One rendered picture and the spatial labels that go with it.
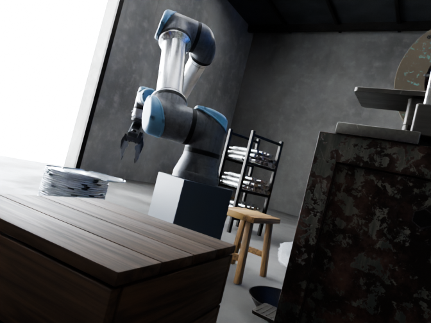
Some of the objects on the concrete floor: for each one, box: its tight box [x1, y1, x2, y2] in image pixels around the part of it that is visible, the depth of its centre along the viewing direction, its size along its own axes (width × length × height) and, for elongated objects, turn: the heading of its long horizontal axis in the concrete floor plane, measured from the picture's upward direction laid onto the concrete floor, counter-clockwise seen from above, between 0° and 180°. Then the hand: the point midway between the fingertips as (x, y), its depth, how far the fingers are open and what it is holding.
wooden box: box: [0, 194, 235, 323], centre depth 65 cm, size 40×38×35 cm
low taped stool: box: [225, 206, 280, 285], centre depth 184 cm, size 34×24×34 cm
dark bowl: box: [248, 285, 282, 323], centre depth 134 cm, size 30×30×7 cm
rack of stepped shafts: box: [218, 129, 283, 236], centre depth 337 cm, size 43×46×95 cm
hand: (128, 158), depth 164 cm, fingers open, 6 cm apart
